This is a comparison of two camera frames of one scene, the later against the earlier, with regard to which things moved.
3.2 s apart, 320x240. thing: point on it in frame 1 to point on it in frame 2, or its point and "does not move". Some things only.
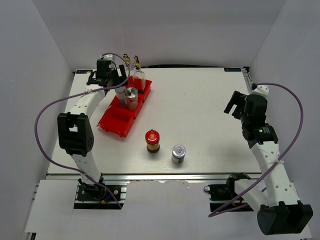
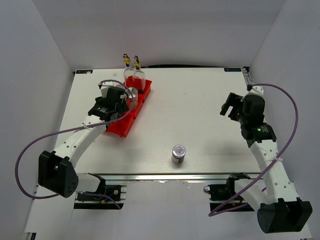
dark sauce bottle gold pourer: [139, 76] does not move
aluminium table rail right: [247, 79] does not move
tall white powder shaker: [131, 95] does not move
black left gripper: [120, 79] to [123, 107]
